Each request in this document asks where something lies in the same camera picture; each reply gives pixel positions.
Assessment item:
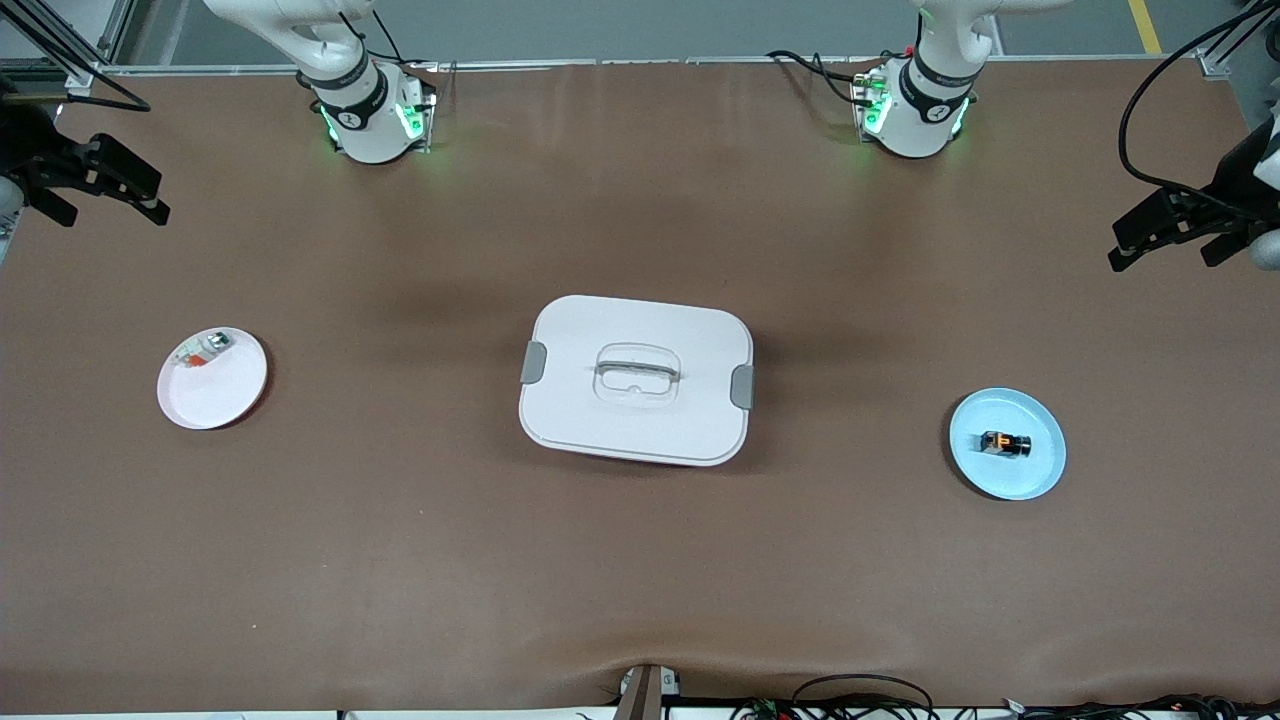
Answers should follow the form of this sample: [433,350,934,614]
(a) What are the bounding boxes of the pink round plate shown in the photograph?
[157,326,269,431]

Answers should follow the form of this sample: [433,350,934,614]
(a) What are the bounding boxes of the light blue round plate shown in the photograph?
[948,387,1067,501]

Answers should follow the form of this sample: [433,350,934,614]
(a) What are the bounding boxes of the white lidded storage box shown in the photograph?
[518,294,756,468]

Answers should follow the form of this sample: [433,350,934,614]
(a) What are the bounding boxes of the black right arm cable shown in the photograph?
[0,8,153,113]

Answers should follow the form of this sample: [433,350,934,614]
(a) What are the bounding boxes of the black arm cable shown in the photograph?
[1117,0,1280,217]
[0,8,153,113]

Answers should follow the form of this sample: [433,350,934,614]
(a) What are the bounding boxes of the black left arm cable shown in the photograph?
[1117,0,1280,217]

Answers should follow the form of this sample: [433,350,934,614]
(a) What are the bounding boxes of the aluminium frame post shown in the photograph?
[0,0,136,96]
[1195,0,1280,81]

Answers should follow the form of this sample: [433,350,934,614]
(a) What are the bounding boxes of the white and red switch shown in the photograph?
[172,333,234,370]

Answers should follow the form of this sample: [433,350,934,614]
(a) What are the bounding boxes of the black base cable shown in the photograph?
[765,48,886,109]
[340,8,441,71]

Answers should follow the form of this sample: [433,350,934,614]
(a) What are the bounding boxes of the black cable bundle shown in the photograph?
[735,693,1280,720]

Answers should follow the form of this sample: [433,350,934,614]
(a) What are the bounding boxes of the silver table edge rail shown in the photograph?
[95,55,1216,79]

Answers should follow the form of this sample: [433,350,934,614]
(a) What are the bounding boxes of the black looped cable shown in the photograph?
[790,673,937,720]

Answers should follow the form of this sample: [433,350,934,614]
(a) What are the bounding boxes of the brown camera mount bracket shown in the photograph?
[613,663,683,720]

